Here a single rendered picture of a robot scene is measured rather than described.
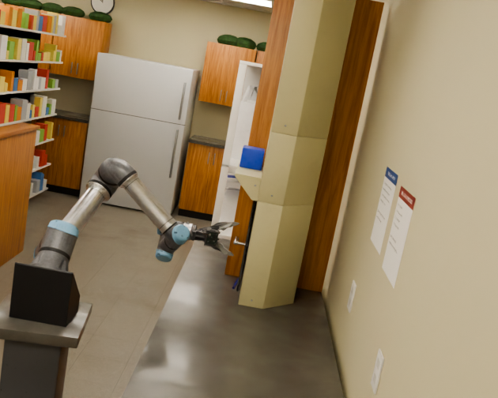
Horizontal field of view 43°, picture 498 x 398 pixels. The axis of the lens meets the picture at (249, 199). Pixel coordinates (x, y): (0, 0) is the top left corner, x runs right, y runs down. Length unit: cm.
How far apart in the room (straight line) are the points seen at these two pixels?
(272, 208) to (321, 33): 74
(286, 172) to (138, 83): 516
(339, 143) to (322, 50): 55
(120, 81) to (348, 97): 500
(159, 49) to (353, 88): 551
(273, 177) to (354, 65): 70
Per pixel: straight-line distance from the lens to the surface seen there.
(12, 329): 235
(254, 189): 266
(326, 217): 308
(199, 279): 302
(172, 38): 829
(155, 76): 763
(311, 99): 266
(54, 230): 245
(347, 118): 301
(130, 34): 839
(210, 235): 276
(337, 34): 272
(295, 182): 269
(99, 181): 274
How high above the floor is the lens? 195
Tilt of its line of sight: 12 degrees down
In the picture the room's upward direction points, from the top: 11 degrees clockwise
